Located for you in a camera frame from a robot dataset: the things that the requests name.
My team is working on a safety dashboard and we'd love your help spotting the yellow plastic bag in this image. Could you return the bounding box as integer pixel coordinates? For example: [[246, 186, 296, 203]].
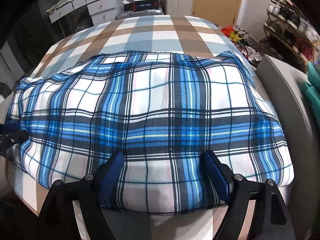
[[229, 31, 244, 42]]

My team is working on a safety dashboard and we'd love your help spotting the shoe rack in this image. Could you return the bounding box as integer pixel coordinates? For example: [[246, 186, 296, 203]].
[[260, 0, 320, 63]]

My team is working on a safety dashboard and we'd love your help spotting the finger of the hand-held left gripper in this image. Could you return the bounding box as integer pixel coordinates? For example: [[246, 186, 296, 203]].
[[0, 122, 28, 155]]

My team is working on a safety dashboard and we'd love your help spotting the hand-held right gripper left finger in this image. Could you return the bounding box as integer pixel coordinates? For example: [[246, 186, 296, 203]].
[[37, 151, 125, 240]]

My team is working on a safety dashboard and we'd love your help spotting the red plastic bag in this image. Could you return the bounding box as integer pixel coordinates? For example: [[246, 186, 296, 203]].
[[221, 25, 234, 37]]

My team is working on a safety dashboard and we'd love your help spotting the wooden door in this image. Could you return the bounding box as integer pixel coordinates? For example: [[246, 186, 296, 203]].
[[192, 0, 245, 24]]

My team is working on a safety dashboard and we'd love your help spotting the white desk with drawers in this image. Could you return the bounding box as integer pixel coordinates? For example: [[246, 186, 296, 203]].
[[47, 0, 122, 25]]

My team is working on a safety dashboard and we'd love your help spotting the black case with red trim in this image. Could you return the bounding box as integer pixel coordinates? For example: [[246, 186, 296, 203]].
[[131, 0, 160, 12]]

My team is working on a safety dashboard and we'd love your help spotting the grey upholstered sofa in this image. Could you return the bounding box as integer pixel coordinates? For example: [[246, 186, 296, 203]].
[[255, 54, 320, 230]]

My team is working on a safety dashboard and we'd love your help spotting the checkered tablecloth table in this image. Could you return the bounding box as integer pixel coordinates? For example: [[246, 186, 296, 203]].
[[5, 15, 293, 240]]

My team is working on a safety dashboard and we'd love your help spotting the blue plaid garment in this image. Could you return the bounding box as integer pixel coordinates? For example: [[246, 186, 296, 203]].
[[5, 50, 294, 215]]

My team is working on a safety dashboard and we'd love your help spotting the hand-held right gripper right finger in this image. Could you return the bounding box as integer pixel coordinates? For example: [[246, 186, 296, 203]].
[[202, 150, 293, 240]]

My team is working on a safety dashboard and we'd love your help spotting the teal cloth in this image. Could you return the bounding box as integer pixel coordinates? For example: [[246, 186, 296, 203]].
[[300, 61, 320, 105]]

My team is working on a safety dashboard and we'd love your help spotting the silver suitcase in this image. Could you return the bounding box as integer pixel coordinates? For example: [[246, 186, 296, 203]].
[[115, 9, 164, 20]]

